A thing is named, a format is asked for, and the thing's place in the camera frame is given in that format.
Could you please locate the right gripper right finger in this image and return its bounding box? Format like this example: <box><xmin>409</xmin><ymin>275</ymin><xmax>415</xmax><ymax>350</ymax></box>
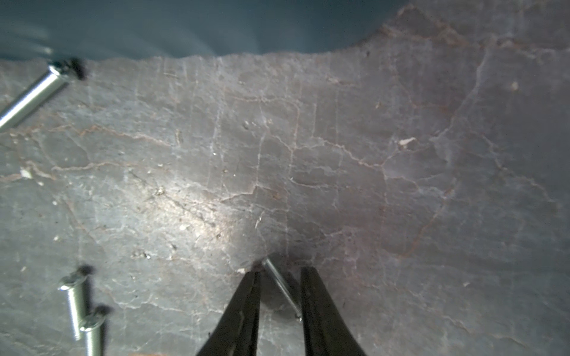
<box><xmin>301</xmin><ymin>267</ymin><xmax>365</xmax><ymax>355</ymax></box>

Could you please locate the silver screw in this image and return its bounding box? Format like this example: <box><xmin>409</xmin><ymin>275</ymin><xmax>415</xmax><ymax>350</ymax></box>
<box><xmin>261</xmin><ymin>257</ymin><xmax>303</xmax><ymax>322</ymax></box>
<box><xmin>58</xmin><ymin>271</ymin><xmax>87</xmax><ymax>341</ymax></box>
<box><xmin>1</xmin><ymin>61</ymin><xmax>75</xmax><ymax>133</ymax></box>
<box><xmin>80</xmin><ymin>312</ymin><xmax>105</xmax><ymax>356</ymax></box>

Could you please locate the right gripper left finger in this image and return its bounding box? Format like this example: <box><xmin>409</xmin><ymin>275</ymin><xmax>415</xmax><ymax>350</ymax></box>
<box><xmin>197</xmin><ymin>271</ymin><xmax>261</xmax><ymax>356</ymax></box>

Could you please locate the teal plastic storage box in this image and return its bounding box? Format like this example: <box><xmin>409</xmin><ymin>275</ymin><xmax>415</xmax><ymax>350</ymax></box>
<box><xmin>1</xmin><ymin>1</ymin><xmax>403</xmax><ymax>60</ymax></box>

